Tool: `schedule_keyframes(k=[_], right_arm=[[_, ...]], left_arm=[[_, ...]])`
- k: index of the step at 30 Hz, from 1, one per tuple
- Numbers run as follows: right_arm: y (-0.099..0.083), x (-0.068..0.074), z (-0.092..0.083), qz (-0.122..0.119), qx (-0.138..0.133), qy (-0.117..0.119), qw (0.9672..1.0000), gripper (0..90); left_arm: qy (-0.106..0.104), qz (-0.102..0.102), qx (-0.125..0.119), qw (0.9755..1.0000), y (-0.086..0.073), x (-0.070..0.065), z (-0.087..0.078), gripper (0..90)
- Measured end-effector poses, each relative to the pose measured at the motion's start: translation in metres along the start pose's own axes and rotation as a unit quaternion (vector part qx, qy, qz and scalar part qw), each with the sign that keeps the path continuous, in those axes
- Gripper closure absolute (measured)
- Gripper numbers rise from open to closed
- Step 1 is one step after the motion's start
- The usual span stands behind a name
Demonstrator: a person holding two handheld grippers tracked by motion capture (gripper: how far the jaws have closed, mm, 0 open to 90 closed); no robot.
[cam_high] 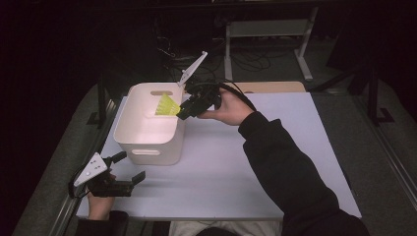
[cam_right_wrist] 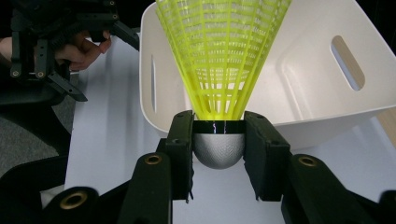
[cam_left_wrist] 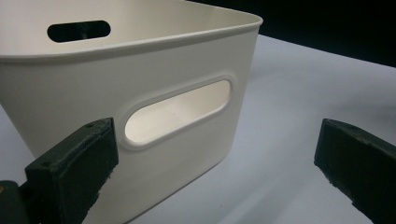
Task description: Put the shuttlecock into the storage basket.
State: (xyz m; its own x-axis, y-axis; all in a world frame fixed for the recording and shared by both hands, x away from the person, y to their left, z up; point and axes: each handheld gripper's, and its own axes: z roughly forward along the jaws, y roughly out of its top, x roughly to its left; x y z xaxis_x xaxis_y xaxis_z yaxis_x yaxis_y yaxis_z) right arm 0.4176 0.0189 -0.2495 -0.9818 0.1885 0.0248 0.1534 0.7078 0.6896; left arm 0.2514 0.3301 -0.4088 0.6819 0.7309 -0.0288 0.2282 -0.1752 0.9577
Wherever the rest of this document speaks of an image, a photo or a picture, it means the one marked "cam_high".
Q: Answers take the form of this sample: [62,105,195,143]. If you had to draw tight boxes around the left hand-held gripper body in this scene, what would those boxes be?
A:
[73,151,136,199]

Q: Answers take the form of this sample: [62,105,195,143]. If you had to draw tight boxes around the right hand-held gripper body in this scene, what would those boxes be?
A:
[177,50,224,117]

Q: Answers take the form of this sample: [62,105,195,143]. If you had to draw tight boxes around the yellow shuttlecock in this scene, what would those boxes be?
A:
[154,92,182,117]

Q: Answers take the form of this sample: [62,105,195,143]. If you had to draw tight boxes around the white plastic basket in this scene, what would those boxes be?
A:
[113,82,187,166]

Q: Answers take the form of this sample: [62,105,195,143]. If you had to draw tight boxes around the person's left hand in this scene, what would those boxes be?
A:
[86,192,116,221]

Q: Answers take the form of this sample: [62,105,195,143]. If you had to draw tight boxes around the person's right hand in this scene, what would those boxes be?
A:
[197,88,257,127]

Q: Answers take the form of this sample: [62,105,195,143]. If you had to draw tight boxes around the black metal stand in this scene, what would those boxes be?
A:
[366,65,396,128]
[87,73,110,130]

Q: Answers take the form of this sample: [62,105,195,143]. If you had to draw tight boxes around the tan wooden board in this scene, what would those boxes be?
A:
[182,81,307,96]

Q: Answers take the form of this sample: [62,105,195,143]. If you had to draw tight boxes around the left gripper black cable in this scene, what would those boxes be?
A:
[67,166,91,200]

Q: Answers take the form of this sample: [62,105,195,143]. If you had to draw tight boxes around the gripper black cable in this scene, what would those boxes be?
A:
[67,166,91,200]
[195,81,259,113]

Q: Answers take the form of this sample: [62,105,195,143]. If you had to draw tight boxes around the aluminium rail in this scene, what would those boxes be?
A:
[351,94,417,208]
[48,97,120,236]

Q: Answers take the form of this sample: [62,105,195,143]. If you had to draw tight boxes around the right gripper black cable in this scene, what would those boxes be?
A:
[195,81,259,113]

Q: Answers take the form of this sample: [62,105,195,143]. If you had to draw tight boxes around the black floor cables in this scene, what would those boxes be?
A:
[156,33,291,84]

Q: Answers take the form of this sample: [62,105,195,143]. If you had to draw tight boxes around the white metal table frame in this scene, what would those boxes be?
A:
[223,7,320,83]

